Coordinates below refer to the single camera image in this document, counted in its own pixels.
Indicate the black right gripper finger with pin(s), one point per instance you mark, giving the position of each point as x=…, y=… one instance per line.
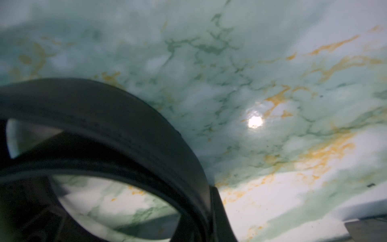
x=222, y=231

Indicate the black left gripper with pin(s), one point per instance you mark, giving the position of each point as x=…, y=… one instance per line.
x=373, y=229

